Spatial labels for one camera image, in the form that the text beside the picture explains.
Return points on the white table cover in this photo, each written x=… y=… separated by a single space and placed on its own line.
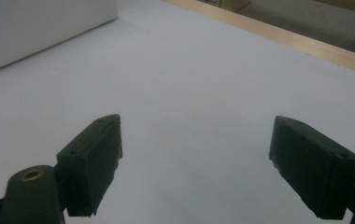
x=181 y=77

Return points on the white storage box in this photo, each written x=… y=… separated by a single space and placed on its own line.
x=26 y=28

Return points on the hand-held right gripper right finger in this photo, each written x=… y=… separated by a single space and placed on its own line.
x=315 y=168

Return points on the wooden table edge strip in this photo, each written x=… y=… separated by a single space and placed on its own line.
x=291 y=39

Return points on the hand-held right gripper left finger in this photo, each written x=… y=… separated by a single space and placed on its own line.
x=88 y=165

